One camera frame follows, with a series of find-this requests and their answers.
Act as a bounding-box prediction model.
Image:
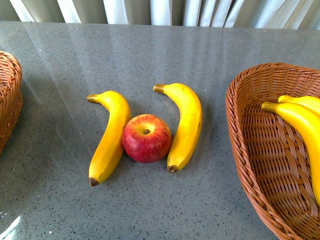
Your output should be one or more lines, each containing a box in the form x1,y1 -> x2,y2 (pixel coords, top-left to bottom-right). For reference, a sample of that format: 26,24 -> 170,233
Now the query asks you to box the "red yellow apple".
122,114 -> 172,164

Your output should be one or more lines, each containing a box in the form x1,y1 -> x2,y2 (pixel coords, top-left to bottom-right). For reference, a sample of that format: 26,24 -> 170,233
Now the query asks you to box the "banana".
278,95 -> 320,114
261,102 -> 320,203
153,83 -> 203,173
86,90 -> 131,187

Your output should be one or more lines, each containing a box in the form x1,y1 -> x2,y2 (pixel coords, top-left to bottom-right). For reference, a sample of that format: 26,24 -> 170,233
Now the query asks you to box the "right wicker basket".
225,62 -> 320,240

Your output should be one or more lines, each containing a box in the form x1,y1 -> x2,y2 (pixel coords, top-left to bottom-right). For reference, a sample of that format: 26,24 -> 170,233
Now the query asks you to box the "wicker basket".
0,51 -> 24,151
225,62 -> 320,240

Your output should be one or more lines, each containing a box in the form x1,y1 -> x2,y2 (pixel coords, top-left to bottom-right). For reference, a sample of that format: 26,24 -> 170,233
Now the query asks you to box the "left wicker basket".
0,51 -> 24,151

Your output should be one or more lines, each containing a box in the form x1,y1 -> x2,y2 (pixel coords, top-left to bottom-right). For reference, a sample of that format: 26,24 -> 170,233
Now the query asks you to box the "white pleated curtain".
0,0 -> 320,30

